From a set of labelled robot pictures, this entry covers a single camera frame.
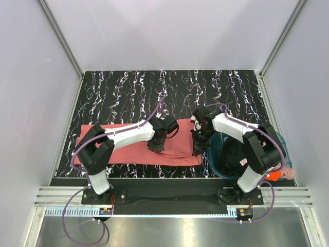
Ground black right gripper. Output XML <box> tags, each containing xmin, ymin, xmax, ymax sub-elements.
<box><xmin>190</xmin><ymin>128</ymin><xmax>214</xmax><ymax>158</ymax></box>

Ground salmon pink t-shirt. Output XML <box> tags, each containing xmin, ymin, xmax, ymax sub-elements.
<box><xmin>76</xmin><ymin>118</ymin><xmax>203</xmax><ymax>167</ymax></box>

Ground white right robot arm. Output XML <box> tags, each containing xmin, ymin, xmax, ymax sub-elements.
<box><xmin>191</xmin><ymin>106</ymin><xmax>286</xmax><ymax>204</ymax></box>

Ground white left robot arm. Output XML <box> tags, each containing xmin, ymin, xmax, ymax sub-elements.
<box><xmin>72</xmin><ymin>115</ymin><xmax>179</xmax><ymax>204</ymax></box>

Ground teal plastic laundry basket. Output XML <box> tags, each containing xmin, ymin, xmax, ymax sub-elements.
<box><xmin>207</xmin><ymin>127</ymin><xmax>292</xmax><ymax>180</ymax></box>

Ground black t-shirt in basket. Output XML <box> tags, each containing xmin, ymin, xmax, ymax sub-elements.
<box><xmin>214</xmin><ymin>137</ymin><xmax>248</xmax><ymax>177</ymax></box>

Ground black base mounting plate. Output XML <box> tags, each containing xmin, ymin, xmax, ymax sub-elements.
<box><xmin>82</xmin><ymin>178</ymin><xmax>264</xmax><ymax>206</ymax></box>

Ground orange garment in basket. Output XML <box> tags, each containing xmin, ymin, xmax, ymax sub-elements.
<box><xmin>266</xmin><ymin>171</ymin><xmax>281</xmax><ymax>181</ymax></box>

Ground pale pink garment in basket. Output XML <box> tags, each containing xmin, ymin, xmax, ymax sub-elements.
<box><xmin>280</xmin><ymin>166</ymin><xmax>296</xmax><ymax>180</ymax></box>

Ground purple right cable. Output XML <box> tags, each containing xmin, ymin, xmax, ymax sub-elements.
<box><xmin>204</xmin><ymin>103</ymin><xmax>286</xmax><ymax>222</ymax></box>

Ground purple cable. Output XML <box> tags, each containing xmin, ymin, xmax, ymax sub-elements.
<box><xmin>204</xmin><ymin>103</ymin><xmax>286</xmax><ymax>222</ymax></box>
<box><xmin>63</xmin><ymin>97</ymin><xmax>165</xmax><ymax>244</ymax></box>

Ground aluminium frame rail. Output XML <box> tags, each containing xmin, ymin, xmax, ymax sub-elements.
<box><xmin>34</xmin><ymin>187</ymin><xmax>313</xmax><ymax>207</ymax></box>

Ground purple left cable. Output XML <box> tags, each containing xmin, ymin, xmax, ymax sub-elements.
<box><xmin>63</xmin><ymin>97</ymin><xmax>165</xmax><ymax>244</ymax></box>

